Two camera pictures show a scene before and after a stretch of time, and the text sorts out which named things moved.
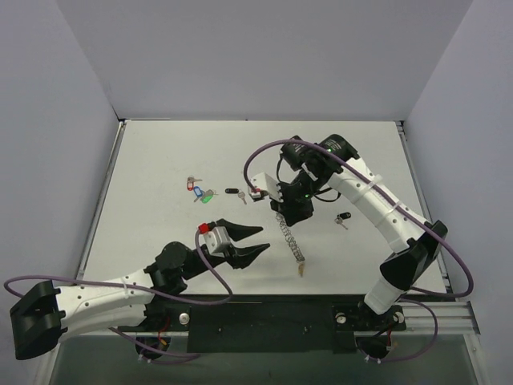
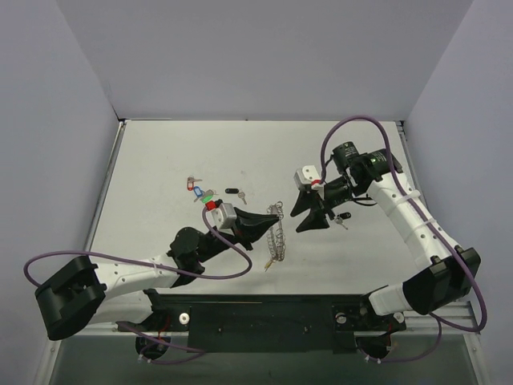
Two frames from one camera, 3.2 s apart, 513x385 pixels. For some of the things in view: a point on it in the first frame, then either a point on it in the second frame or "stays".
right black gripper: (288, 212) → (321, 200)
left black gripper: (232, 249) → (240, 231)
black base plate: (264, 323) stays
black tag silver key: (236, 191) stays
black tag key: (341, 217) stays
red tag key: (190, 184) stays
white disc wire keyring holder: (290, 237) → (275, 235)
